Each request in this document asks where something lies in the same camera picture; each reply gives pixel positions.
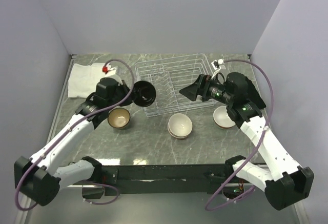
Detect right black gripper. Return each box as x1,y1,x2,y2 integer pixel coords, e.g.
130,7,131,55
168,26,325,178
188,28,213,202
179,74,233,106

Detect plain beige bowl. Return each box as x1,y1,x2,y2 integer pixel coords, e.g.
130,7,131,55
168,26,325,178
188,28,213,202
133,80,156,107

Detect black patterned bowl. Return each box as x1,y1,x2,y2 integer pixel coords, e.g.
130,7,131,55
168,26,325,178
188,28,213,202
107,108,131,129

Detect beige floral bowl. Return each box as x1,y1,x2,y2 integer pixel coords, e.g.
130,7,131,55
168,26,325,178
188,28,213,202
168,113,193,136

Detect red floral bowl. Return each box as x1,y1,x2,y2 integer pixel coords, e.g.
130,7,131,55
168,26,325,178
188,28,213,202
169,132,189,140

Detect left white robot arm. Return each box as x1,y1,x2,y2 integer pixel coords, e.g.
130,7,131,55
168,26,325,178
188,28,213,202
14,74,133,210

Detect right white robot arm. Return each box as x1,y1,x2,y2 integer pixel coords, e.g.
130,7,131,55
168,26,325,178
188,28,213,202
179,72,314,210

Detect white folded cloth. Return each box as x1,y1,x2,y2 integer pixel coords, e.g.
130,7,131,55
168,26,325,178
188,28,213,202
68,63,114,98

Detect black folded cloth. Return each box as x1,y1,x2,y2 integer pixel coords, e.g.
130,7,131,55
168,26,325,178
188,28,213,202
245,77,266,110

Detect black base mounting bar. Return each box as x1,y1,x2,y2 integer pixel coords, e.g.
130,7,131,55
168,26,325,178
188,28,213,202
88,164,233,194

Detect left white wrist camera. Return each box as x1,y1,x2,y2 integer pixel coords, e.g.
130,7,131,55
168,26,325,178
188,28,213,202
102,66,122,84

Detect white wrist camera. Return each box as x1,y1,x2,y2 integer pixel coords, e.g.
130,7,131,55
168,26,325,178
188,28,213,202
102,66,122,84
211,59,227,79

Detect white wire dish rack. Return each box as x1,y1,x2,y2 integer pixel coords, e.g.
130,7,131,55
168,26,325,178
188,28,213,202
135,53,216,117

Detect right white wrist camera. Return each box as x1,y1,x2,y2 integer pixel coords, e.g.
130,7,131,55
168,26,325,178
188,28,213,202
211,59,227,79

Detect aluminium frame rail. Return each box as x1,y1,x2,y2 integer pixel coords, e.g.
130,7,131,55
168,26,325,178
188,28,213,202
14,55,76,223

